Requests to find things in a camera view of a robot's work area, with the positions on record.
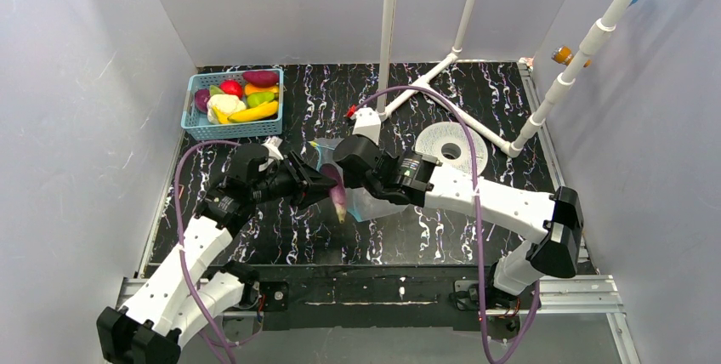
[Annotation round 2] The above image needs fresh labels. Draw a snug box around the clear zip top bag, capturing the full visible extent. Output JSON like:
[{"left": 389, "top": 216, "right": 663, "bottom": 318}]
[{"left": 310, "top": 138, "right": 408, "bottom": 222}]

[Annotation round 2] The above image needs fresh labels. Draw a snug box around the yellow banana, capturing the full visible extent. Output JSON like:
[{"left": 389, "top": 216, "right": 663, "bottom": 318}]
[
  {"left": 209, "top": 106, "right": 230, "bottom": 124},
  {"left": 228, "top": 100, "right": 280, "bottom": 123}
]

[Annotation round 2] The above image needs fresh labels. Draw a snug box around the purple sweet potato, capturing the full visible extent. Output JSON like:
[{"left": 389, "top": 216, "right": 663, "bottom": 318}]
[{"left": 241, "top": 70, "right": 280, "bottom": 88}]

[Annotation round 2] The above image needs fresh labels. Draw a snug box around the pink purple eggplant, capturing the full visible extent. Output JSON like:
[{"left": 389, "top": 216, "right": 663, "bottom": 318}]
[{"left": 321, "top": 163, "right": 347, "bottom": 224}]

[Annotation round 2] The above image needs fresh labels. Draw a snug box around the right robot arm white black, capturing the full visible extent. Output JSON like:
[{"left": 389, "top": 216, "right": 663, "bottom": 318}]
[{"left": 332, "top": 134, "right": 584, "bottom": 308}]

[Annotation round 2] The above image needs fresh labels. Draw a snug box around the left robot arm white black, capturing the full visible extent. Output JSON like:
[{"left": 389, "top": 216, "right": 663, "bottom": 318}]
[{"left": 96, "top": 143, "right": 338, "bottom": 363}]

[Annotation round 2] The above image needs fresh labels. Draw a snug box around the green pepper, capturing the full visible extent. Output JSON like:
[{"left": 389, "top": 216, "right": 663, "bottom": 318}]
[{"left": 246, "top": 91, "right": 275, "bottom": 108}]

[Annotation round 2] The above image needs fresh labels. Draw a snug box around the blue plastic basket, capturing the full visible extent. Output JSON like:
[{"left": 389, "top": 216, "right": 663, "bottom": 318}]
[{"left": 180, "top": 68, "right": 284, "bottom": 141}]

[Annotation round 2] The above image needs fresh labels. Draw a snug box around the white cauliflower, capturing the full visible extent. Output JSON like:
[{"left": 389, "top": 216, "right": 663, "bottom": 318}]
[{"left": 207, "top": 94, "right": 247, "bottom": 125}]

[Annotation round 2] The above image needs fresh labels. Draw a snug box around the orange yellow pepper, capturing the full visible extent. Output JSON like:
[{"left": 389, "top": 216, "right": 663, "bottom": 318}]
[{"left": 244, "top": 83, "right": 280, "bottom": 96}]

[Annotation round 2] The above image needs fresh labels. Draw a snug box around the red apple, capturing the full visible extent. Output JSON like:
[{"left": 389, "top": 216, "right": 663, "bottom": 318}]
[{"left": 219, "top": 79, "right": 244, "bottom": 99}]

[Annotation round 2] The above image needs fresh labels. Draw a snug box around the dark purple onion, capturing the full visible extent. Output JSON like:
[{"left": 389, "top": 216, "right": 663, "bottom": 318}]
[{"left": 194, "top": 88, "right": 211, "bottom": 114}]

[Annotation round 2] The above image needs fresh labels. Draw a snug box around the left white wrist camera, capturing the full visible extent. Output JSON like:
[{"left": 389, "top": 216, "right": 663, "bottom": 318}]
[{"left": 262, "top": 136, "right": 284, "bottom": 161}]

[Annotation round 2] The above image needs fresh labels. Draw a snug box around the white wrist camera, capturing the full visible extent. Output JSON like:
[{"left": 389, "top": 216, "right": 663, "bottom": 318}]
[
  {"left": 349, "top": 107, "right": 382, "bottom": 145},
  {"left": 262, "top": 136, "right": 284, "bottom": 161}
]

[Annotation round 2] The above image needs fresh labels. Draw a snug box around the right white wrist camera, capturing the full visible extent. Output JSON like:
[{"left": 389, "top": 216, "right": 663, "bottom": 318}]
[{"left": 349, "top": 107, "right": 382, "bottom": 145}]

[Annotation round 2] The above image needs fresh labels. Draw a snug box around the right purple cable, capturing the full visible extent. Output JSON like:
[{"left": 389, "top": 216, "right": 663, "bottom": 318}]
[{"left": 358, "top": 85, "right": 542, "bottom": 364}]

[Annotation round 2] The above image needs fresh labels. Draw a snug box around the purple cable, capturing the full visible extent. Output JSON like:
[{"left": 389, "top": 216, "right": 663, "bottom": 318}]
[
  {"left": 173, "top": 140, "right": 266, "bottom": 364},
  {"left": 358, "top": 85, "right": 542, "bottom": 364}
]

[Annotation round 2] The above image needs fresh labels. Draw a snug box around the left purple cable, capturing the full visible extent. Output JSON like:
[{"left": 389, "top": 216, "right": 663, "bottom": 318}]
[{"left": 173, "top": 140, "right": 266, "bottom": 364}]

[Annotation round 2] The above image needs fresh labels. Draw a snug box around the orange knob on wall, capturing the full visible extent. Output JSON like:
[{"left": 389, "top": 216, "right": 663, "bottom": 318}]
[{"left": 551, "top": 46, "right": 575, "bottom": 66}]

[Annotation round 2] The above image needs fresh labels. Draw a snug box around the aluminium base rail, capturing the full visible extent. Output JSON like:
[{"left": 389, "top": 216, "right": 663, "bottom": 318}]
[{"left": 104, "top": 276, "right": 644, "bottom": 364}]

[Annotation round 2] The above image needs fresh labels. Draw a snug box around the white pvc pipe frame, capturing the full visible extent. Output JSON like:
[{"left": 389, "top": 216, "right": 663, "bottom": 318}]
[{"left": 373, "top": 0, "right": 672, "bottom": 157}]

